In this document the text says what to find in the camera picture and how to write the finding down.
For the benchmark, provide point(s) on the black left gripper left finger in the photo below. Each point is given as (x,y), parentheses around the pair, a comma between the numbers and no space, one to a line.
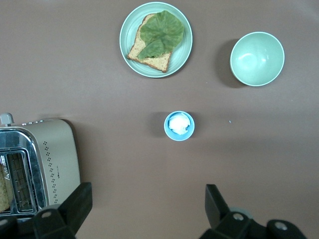
(72,209)

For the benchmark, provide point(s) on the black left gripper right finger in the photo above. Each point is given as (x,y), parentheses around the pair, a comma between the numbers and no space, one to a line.
(219,219)

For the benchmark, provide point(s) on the blue plastic cup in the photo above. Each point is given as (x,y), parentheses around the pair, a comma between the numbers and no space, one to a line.
(179,137)

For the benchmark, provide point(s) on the beige and chrome toaster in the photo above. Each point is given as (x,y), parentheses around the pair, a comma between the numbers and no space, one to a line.
(54,154)

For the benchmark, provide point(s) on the toast slice in toaster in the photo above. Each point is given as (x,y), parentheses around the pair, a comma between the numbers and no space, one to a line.
(3,189)

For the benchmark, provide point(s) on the light green bowl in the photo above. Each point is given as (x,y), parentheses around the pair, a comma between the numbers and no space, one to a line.
(256,59)

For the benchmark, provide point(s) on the light green plate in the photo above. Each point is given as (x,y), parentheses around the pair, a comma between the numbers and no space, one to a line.
(179,59)

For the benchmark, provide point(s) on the brown bread slice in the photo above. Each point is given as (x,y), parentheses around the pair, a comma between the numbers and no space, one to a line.
(154,62)

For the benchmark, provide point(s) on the green lettuce leaf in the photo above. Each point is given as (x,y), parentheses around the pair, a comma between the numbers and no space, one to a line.
(162,30)

